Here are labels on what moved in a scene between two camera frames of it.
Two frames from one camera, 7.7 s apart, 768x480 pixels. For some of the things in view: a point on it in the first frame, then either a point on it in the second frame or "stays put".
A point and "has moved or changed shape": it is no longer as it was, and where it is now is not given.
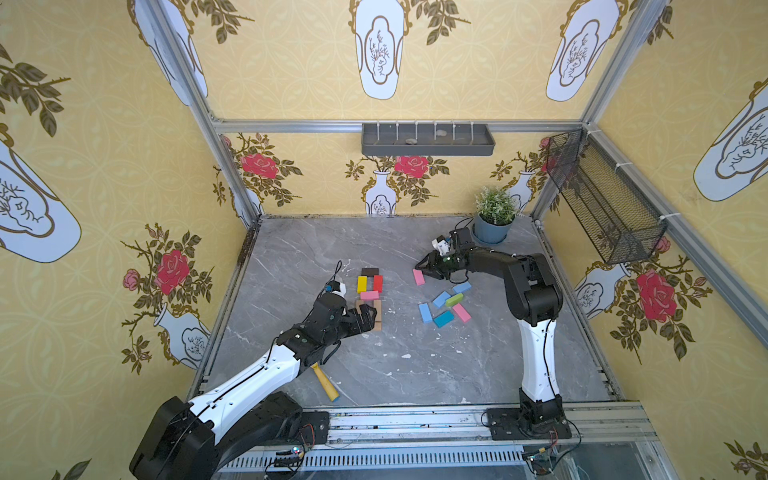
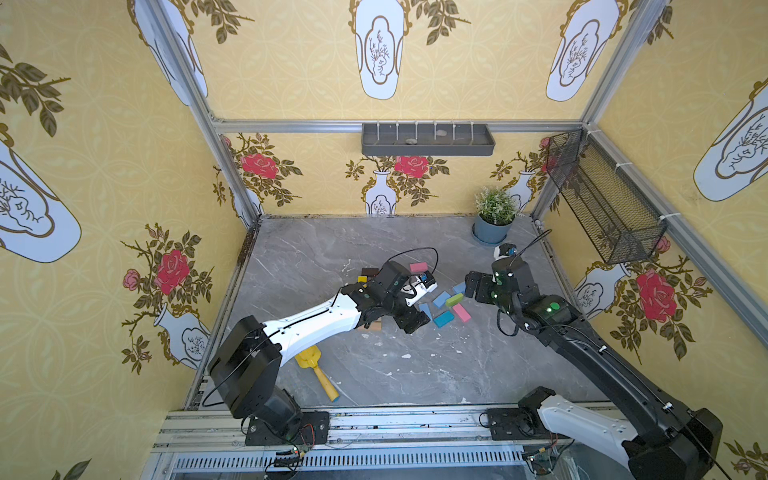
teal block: x=444 y=319 stays put
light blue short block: x=441 y=299 stays put
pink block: x=461 y=312 stays put
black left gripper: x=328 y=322 → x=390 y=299
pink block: x=418 y=276 has moved or changed shape
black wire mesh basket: x=616 y=217 stays put
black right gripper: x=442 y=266 → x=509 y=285
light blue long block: x=425 y=312 stays put
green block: x=457 y=299 stays put
